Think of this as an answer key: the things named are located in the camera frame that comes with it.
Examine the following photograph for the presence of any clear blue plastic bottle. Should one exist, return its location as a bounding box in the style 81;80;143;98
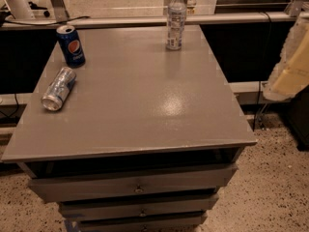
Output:
166;0;186;50

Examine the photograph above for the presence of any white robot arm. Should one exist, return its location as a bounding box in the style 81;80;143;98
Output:
263;17;309;102

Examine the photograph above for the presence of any silver redbull can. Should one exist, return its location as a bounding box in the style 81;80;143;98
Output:
42;67;76;111

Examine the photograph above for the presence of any blue pepsi can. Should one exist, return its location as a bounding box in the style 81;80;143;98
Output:
56;25;86;68

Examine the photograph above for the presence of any grey drawer cabinet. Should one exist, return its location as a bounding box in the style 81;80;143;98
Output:
0;24;258;232

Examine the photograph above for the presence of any top grey drawer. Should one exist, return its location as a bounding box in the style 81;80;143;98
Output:
29;163;238;202

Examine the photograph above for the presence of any grey drawer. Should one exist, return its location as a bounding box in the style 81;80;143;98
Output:
78;212;207;232
60;193;218;221
29;163;238;202

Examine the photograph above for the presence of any middle grey drawer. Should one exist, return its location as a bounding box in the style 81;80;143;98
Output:
60;193;218;221

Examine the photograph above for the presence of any bottom grey drawer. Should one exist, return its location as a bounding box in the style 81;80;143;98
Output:
78;212;207;232

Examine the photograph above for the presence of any white pipe in background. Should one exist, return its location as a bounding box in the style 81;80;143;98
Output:
0;0;36;20

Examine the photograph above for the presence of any black cable on rail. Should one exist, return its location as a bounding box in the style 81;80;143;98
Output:
3;14;91;27

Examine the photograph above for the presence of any metal frame rail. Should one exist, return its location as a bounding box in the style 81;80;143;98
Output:
0;12;297;30

